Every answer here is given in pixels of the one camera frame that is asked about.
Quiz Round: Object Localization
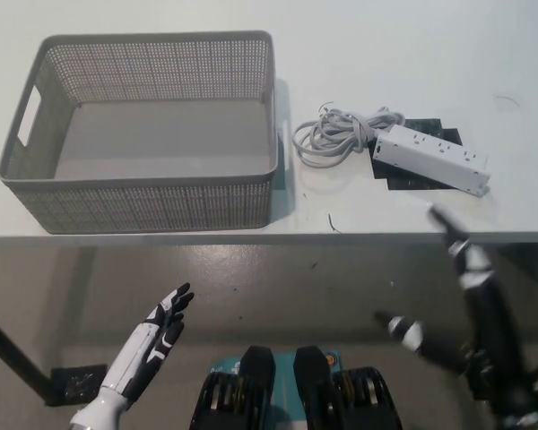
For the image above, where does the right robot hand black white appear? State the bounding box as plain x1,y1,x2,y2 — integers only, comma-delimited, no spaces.
374,203,533,400

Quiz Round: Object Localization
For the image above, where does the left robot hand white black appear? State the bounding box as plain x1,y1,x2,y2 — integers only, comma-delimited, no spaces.
99,281,195,411

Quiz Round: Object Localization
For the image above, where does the gray perforated plastic basket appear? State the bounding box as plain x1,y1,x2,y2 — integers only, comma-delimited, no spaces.
0,30,291,235

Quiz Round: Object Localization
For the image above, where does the black table leg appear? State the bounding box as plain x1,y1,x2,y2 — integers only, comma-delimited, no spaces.
0,306,56,407

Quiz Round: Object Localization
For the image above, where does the black tape patch on table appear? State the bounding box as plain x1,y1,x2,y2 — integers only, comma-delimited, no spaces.
369,116,463,192

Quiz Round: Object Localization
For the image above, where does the white power strip with cord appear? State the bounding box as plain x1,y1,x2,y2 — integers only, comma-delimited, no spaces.
291,106,492,198

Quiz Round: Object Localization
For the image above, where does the black floor tape patch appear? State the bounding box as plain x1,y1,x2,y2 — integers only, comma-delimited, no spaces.
44,364,107,407

